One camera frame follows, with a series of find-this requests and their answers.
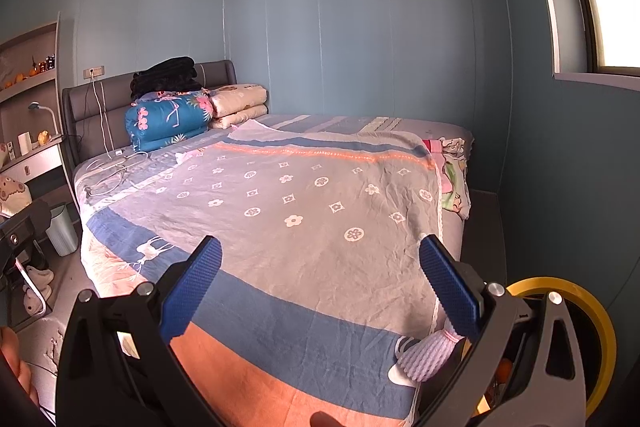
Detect beige folded quilt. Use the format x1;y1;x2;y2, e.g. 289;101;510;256
207;83;269;129

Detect white charger with cable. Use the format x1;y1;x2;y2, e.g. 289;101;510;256
85;77;146;198

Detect person's right hand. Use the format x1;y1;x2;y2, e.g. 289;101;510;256
310;411;347;427

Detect orange figurines on shelf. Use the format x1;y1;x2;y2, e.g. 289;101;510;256
0;71;39;90

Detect black folded clothing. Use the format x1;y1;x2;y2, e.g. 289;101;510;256
131;57;203;100

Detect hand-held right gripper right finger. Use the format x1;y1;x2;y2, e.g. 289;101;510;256
419;234;587;427

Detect lilac knitted sock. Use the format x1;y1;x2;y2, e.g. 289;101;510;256
395;324;473;383

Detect pink green floral cloth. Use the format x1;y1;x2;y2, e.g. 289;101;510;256
422;137;473;220

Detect grey upholstered bed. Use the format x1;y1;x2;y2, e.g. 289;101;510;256
62;59;476;427

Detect black bin with yellow rim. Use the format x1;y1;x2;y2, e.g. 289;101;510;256
470;277;619;424

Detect striped bed sheet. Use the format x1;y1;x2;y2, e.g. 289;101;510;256
74;114;475;308

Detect beige printed cushion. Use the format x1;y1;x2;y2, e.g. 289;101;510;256
0;174;32;218

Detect wooden wall shelf unit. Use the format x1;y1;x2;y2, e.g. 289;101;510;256
0;12;63;158

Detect white ribbed waste bin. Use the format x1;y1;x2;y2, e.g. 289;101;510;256
46;203;80;257

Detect grey patterned blanket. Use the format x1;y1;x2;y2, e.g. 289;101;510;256
80;121;446;427

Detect white desk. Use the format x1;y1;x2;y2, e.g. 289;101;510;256
0;139;68;188

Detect blue floral folded quilt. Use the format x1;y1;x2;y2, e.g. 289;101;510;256
125;89;213;152

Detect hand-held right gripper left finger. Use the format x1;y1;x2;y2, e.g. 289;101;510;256
55;235;223;427

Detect white desk lamp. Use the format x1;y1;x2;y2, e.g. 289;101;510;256
28;102;63;140

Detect person's left hand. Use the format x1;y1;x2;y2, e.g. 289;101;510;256
0;327;41;408

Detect metal chair leg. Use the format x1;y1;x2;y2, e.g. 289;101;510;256
12;254;48;329

